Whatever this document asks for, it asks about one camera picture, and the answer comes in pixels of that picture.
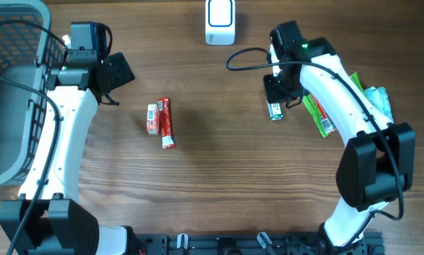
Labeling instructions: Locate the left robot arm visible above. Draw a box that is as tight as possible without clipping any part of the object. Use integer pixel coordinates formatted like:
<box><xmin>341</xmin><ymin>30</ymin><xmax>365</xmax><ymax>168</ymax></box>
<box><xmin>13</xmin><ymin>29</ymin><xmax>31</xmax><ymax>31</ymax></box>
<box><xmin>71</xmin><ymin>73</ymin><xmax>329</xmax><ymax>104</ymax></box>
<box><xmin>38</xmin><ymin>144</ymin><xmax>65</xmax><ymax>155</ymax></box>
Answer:
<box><xmin>0</xmin><ymin>52</ymin><xmax>141</xmax><ymax>254</ymax></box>

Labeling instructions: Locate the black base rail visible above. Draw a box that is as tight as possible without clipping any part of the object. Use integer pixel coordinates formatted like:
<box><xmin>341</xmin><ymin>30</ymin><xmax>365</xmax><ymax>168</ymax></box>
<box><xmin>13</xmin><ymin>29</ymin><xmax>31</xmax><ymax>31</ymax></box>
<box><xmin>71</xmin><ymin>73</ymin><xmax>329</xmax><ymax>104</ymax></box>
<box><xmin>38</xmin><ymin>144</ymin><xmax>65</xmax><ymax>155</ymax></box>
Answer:
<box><xmin>126</xmin><ymin>232</ymin><xmax>386</xmax><ymax>255</ymax></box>

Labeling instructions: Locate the mint wet wipes pack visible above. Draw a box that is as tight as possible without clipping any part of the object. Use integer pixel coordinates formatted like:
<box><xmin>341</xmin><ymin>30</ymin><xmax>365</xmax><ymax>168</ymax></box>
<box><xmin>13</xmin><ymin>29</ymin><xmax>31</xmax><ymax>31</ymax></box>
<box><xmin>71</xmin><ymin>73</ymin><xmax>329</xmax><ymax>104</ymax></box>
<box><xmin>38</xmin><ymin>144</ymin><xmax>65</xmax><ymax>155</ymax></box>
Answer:
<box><xmin>363</xmin><ymin>86</ymin><xmax>394</xmax><ymax>122</ymax></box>

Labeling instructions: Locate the white barcode scanner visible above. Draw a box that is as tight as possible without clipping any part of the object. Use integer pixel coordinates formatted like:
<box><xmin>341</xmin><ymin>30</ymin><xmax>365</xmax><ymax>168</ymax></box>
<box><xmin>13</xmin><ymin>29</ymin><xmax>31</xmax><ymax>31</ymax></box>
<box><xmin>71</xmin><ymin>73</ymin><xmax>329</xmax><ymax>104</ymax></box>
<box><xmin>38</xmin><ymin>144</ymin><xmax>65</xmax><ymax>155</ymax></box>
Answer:
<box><xmin>205</xmin><ymin>0</ymin><xmax>236</xmax><ymax>45</ymax></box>

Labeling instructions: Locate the black right camera cable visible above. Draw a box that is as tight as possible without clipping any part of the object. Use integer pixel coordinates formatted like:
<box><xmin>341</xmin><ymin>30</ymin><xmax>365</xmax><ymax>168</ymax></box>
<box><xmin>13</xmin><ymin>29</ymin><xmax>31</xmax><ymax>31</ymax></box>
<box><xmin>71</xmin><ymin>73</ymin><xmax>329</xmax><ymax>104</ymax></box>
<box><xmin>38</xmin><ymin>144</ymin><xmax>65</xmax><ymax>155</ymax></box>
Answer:
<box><xmin>225</xmin><ymin>47</ymin><xmax>406</xmax><ymax>245</ymax></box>

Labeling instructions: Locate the grey plastic shopping basket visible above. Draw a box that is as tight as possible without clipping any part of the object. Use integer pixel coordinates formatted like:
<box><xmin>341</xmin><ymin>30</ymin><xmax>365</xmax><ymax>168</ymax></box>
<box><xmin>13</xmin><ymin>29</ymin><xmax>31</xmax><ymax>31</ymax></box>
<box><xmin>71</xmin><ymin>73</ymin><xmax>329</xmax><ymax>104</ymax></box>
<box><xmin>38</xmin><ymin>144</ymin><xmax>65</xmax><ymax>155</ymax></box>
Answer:
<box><xmin>0</xmin><ymin>0</ymin><xmax>64</xmax><ymax>186</ymax></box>

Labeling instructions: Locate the black camera cable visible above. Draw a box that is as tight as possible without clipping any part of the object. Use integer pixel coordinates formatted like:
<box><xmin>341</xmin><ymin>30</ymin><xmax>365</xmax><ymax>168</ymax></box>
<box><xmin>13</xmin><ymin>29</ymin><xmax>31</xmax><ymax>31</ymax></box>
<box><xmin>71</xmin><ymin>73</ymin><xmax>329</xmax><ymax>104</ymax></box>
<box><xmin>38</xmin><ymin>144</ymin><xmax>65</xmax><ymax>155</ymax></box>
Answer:
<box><xmin>0</xmin><ymin>19</ymin><xmax>71</xmax><ymax>255</ymax></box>
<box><xmin>225</xmin><ymin>47</ymin><xmax>406</xmax><ymax>245</ymax></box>

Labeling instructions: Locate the red stick sachet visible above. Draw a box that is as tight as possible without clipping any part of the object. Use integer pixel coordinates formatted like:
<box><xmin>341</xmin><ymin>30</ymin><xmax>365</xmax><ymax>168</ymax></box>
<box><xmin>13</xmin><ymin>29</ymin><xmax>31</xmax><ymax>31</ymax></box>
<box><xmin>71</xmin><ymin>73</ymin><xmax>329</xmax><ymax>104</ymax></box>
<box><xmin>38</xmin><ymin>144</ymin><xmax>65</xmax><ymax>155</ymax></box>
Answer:
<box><xmin>157</xmin><ymin>97</ymin><xmax>175</xmax><ymax>149</ymax></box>

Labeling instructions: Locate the green snack bag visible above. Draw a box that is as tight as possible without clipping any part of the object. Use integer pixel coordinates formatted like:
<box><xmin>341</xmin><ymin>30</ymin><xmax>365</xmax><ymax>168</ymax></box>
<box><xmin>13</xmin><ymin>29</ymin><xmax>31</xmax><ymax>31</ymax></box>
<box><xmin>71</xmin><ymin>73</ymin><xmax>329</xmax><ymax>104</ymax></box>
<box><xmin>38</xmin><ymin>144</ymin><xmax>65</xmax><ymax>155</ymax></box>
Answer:
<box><xmin>301</xmin><ymin>72</ymin><xmax>366</xmax><ymax>139</ymax></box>

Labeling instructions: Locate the red Kleenex tissue pack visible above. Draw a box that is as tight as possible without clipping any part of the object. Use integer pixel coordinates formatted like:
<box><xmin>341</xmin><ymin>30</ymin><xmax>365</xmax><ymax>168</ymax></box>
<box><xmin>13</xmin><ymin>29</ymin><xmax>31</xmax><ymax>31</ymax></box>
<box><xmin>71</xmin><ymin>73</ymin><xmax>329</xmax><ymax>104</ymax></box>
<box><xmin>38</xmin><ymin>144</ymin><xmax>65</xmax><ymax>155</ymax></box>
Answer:
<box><xmin>146</xmin><ymin>104</ymin><xmax>160</xmax><ymax>135</ymax></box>

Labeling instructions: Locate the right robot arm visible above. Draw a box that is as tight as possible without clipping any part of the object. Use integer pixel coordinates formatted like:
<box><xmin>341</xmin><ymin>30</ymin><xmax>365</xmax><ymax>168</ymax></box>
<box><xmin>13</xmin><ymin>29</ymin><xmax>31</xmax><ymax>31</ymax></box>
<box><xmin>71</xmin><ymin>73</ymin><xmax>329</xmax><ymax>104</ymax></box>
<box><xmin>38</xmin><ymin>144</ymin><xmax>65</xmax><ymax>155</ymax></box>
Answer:
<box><xmin>264</xmin><ymin>38</ymin><xmax>415</xmax><ymax>253</ymax></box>

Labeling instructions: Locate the black left camera cable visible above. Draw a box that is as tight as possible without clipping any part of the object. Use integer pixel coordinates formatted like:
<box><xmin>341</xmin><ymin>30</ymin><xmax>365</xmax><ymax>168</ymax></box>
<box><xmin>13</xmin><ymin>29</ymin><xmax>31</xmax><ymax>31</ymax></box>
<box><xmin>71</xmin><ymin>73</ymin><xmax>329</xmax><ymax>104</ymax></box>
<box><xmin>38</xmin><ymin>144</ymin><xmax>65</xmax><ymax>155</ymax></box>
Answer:
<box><xmin>0</xmin><ymin>19</ymin><xmax>71</xmax><ymax>255</ymax></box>

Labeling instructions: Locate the green white small box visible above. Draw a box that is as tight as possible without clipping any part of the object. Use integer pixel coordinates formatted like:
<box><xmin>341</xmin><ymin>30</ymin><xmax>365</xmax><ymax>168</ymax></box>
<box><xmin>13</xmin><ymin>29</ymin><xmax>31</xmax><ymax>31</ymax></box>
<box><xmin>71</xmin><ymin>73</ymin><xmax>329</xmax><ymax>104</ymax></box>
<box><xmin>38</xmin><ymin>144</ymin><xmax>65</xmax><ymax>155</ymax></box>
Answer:
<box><xmin>267</xmin><ymin>102</ymin><xmax>284</xmax><ymax>121</ymax></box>

